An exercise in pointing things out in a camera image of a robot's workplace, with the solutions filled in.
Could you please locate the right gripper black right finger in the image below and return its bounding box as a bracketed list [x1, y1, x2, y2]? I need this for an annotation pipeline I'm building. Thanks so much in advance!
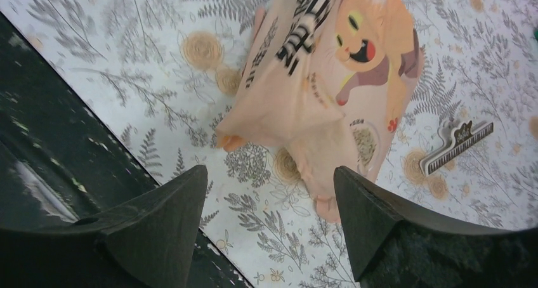
[334, 166, 537, 287]

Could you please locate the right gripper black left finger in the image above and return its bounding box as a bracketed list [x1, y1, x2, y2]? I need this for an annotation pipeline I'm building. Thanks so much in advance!
[1, 165, 208, 287]

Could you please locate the brown bag sealing clip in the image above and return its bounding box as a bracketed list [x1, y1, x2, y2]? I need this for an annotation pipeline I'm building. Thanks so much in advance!
[419, 120, 494, 176]

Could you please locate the pink cat litter bag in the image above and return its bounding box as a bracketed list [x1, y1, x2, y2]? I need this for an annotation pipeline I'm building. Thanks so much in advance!
[216, 0, 424, 223]

